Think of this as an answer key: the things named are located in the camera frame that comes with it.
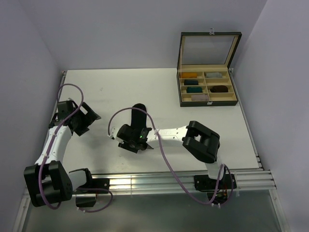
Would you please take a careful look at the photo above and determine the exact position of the teal rolled sock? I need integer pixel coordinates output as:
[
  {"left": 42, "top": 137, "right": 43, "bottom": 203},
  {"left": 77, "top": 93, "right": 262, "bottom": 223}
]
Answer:
[{"left": 186, "top": 87, "right": 203, "bottom": 93}]

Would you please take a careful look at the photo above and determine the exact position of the orange rolled sock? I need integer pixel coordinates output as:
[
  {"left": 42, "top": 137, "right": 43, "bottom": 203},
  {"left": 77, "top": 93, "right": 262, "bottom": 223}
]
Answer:
[{"left": 181, "top": 72, "right": 198, "bottom": 79}]

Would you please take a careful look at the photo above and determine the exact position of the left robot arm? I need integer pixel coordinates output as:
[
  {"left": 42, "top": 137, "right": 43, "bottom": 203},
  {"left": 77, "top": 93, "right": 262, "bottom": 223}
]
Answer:
[{"left": 24, "top": 99, "right": 101, "bottom": 209}]

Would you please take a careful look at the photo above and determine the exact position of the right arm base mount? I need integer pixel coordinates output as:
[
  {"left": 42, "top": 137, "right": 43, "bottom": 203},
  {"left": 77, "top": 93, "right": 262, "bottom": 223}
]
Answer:
[{"left": 194, "top": 174, "right": 237, "bottom": 206}]

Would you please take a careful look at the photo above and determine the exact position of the light grey rolled sock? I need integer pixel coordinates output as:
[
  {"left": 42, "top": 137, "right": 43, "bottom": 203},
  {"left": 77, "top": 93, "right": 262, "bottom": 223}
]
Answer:
[{"left": 206, "top": 72, "right": 222, "bottom": 78}]

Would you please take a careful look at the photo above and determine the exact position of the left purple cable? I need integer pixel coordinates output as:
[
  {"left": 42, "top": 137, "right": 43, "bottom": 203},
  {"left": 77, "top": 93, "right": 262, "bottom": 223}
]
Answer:
[{"left": 38, "top": 84, "right": 113, "bottom": 213}]

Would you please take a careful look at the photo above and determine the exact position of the aluminium frame rail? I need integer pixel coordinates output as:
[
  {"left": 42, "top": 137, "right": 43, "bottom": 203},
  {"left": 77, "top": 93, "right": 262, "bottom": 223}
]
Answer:
[{"left": 13, "top": 70, "right": 292, "bottom": 232}]

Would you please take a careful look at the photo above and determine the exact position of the black sock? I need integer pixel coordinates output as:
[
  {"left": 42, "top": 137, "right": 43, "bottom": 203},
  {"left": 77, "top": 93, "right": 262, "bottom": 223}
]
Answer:
[{"left": 131, "top": 103, "right": 147, "bottom": 131}]

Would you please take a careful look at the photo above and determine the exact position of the dark rolled sock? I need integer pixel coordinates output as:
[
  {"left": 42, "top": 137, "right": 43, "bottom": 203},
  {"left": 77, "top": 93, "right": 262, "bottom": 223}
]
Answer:
[{"left": 183, "top": 79, "right": 198, "bottom": 86}]

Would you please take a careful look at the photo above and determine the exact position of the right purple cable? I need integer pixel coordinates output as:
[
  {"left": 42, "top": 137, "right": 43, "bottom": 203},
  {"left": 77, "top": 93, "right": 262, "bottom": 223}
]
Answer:
[{"left": 108, "top": 107, "right": 236, "bottom": 206}]

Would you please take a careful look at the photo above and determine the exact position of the black compartment storage box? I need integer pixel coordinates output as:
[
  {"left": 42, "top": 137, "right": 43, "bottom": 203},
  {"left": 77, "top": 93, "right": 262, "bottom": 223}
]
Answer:
[{"left": 177, "top": 30, "right": 242, "bottom": 107}]

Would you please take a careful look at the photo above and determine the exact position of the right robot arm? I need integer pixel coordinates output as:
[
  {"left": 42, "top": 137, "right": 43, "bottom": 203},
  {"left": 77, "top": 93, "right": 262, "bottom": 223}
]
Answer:
[{"left": 111, "top": 121, "right": 226, "bottom": 189}]

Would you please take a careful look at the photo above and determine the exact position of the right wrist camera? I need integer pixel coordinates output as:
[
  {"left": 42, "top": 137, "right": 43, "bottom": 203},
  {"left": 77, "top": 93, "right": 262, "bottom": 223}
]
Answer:
[{"left": 109, "top": 131, "right": 123, "bottom": 143}]

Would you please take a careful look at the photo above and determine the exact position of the brown striped sock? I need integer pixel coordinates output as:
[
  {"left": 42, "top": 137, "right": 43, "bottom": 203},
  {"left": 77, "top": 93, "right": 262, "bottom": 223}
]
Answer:
[{"left": 210, "top": 85, "right": 229, "bottom": 93}]

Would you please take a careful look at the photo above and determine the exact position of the purple cable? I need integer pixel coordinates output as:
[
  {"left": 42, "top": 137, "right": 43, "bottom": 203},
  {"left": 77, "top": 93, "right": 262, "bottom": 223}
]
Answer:
[
  {"left": 108, "top": 107, "right": 236, "bottom": 206},
  {"left": 38, "top": 84, "right": 113, "bottom": 213}
]

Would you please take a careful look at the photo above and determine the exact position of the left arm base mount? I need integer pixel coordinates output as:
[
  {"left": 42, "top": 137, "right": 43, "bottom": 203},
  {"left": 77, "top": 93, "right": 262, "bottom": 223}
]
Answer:
[{"left": 75, "top": 178, "right": 113, "bottom": 213}]

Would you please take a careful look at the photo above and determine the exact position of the pink-grey rolled sock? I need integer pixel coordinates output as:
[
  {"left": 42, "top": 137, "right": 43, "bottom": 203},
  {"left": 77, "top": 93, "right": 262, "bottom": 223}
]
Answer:
[{"left": 191, "top": 94, "right": 209, "bottom": 102}]

